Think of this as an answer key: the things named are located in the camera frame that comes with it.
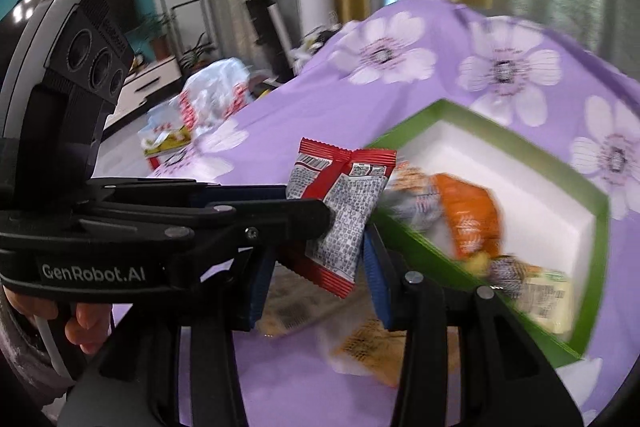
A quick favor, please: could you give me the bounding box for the yellow cracker snack packet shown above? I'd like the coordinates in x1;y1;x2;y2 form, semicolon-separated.
257;265;407;388

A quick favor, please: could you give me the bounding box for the clear orange-label snack packet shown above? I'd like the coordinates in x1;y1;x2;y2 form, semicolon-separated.
380;161;451;239

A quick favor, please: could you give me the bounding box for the red white snack packet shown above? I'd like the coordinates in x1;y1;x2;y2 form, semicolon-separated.
283;138;397;298

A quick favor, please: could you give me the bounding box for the orange snack packet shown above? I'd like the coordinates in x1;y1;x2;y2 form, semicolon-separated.
431;173;502;260

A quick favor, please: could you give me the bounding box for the green cardboard box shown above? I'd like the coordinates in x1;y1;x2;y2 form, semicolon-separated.
372;100;610;367

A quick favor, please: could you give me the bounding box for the pale yellow snack packet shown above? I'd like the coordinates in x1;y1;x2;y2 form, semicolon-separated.
516;269;574;335

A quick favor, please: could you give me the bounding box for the person's left hand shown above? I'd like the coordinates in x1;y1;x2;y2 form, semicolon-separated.
4;288;113;355

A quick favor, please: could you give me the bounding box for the purple floral tablecloth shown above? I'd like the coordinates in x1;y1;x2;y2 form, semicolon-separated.
112;0;640;427

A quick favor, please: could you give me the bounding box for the silver small snack packet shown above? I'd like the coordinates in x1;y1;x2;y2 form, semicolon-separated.
487;256;528;300

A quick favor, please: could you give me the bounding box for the white tv cabinet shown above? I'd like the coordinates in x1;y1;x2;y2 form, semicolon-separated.
104;56;182;132

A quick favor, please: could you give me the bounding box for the white red plastic bag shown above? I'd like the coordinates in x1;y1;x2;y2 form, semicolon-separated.
138;57;250;157

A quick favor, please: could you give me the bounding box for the potted green plant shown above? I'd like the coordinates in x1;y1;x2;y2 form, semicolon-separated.
127;12;175;61

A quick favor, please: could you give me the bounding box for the black upright vacuum cleaner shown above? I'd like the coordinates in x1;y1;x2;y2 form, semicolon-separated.
245;0;294;83

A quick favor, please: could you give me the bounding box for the white cylindrical air purifier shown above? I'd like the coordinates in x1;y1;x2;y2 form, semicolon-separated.
297;0;334;37

